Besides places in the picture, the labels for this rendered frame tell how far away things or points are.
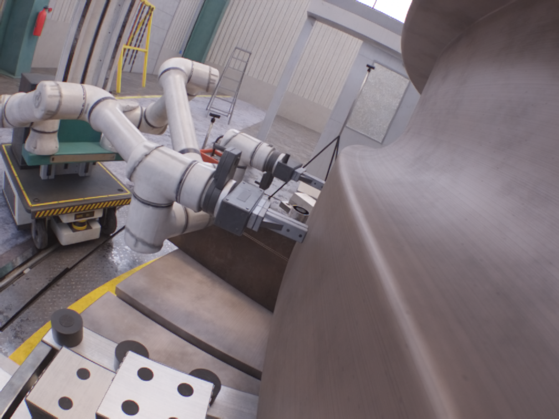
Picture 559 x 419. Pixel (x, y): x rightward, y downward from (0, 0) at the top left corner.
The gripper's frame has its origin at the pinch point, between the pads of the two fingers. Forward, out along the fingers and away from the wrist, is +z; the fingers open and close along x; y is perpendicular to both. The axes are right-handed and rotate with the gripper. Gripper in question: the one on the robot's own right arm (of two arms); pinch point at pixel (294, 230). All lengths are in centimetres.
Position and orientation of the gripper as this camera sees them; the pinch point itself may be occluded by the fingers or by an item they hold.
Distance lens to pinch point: 57.4
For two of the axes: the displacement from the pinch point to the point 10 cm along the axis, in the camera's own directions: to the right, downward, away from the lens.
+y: -3.8, 8.6, 3.5
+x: -1.4, 3.2, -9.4
